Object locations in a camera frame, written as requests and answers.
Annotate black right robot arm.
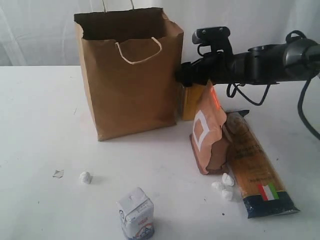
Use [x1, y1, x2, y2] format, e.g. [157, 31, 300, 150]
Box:
[175, 38, 320, 87]

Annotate small white milk carton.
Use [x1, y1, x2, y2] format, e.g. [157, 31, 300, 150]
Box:
[117, 187, 155, 240]

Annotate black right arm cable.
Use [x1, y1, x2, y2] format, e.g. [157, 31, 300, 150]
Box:
[226, 29, 320, 141]

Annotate brown paper shopping bag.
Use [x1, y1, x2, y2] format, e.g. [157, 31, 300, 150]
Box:
[73, 7, 184, 141]

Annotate yellow juice bottle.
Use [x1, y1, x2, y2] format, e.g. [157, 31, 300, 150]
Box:
[180, 84, 205, 121]

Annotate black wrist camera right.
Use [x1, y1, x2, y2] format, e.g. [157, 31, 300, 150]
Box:
[192, 26, 233, 57]

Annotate brown coffee pouch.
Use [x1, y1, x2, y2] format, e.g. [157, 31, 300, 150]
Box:
[190, 81, 230, 175]

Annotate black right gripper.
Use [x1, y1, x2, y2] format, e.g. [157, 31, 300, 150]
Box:
[175, 51, 250, 87]

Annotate white pebble left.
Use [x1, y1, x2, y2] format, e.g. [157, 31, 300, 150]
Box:
[211, 181, 225, 192]

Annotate spaghetti packet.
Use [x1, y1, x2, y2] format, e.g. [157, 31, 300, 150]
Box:
[224, 110, 299, 219]

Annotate white pebble lower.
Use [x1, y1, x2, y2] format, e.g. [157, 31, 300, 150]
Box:
[221, 189, 234, 201]

